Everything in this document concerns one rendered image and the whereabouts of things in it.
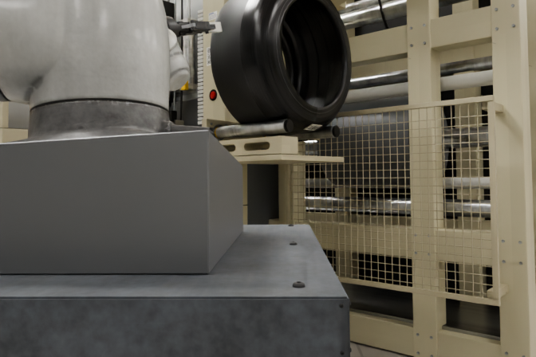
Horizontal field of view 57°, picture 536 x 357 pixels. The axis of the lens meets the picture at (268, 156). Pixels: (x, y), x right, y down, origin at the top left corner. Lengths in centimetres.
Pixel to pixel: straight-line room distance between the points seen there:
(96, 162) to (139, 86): 16
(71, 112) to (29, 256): 16
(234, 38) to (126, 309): 139
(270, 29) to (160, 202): 126
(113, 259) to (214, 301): 12
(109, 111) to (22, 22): 12
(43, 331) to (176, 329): 9
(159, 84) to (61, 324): 31
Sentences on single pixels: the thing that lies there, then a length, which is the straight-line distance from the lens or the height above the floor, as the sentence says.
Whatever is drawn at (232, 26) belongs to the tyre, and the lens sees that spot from 169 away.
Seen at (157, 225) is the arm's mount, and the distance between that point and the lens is 40.
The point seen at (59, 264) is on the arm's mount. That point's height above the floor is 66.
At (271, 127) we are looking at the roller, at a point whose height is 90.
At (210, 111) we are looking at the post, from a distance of 200.
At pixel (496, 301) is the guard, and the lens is 185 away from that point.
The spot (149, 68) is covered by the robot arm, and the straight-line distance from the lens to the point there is 56.
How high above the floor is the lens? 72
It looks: 3 degrees up
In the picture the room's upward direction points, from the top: straight up
